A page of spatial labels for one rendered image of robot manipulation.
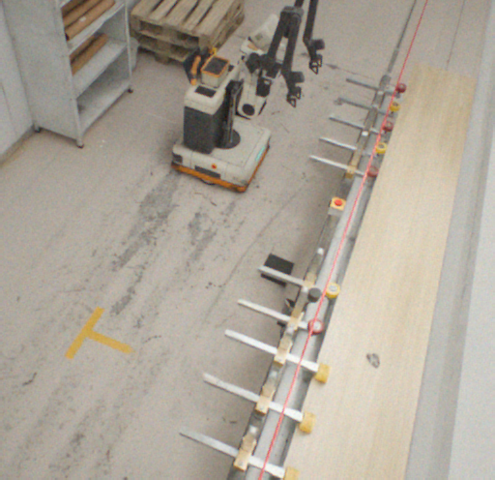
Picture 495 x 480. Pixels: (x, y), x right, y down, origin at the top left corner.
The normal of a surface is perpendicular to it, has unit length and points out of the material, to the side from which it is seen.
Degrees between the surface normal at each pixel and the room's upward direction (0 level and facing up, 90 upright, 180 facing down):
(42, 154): 0
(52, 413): 0
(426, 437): 61
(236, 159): 0
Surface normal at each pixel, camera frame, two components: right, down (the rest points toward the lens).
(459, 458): 0.11, -0.62
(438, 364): -0.76, -0.60
